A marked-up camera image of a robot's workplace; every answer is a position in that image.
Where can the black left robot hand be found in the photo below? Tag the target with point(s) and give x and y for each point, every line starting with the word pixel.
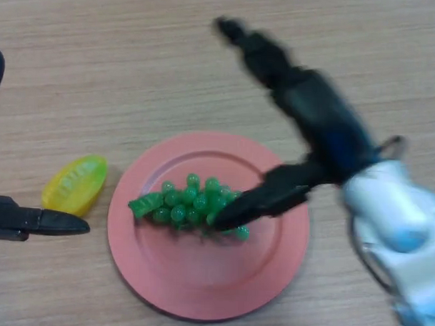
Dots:
pixel 15 218

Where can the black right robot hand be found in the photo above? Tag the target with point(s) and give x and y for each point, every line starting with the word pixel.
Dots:
pixel 323 113

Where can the green grape bunch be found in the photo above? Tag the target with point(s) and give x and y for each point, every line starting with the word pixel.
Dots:
pixel 187 201

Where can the pink round plate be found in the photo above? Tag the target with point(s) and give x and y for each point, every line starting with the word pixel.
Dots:
pixel 206 270

